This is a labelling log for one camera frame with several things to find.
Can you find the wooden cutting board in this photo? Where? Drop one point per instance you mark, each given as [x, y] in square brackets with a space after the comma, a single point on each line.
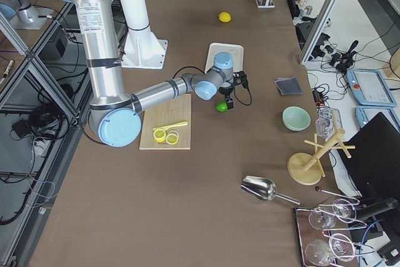
[170, 112]

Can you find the metal scoop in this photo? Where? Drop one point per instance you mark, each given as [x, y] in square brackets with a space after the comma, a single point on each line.
[264, 189]

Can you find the cream rabbit tray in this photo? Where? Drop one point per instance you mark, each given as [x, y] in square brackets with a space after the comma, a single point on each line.
[236, 52]

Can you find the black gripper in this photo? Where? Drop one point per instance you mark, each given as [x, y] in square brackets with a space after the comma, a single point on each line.
[225, 90]

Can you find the lemon slice near knife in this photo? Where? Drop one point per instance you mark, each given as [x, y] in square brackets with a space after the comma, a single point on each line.
[159, 135]

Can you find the wooden mug tree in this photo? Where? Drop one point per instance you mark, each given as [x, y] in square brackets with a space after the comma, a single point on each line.
[307, 169]

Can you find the mint green bowl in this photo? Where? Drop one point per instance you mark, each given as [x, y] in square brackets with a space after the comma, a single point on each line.
[296, 118]

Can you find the wine glass rack tray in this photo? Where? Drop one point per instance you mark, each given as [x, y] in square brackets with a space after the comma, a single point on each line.
[324, 235]

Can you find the green lime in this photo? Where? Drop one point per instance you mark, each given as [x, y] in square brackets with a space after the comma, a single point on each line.
[222, 107]

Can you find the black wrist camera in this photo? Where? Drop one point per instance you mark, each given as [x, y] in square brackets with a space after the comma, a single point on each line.
[240, 77]

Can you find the lemon slice far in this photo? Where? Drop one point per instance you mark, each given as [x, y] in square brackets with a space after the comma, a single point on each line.
[172, 137]

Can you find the grey folded cloth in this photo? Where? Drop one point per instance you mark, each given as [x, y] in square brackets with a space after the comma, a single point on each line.
[288, 86]

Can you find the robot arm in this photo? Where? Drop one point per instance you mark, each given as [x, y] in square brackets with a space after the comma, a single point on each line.
[116, 33]
[22, 14]

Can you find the yellow lemon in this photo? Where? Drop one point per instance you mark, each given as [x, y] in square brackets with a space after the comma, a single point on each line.
[224, 17]

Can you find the yellow plastic knife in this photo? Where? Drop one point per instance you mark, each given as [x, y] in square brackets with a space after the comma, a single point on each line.
[175, 125]

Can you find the blue teach pendant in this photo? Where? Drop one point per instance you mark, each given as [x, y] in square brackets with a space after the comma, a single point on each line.
[369, 88]
[365, 113]

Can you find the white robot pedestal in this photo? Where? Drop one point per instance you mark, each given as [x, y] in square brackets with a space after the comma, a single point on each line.
[142, 48]

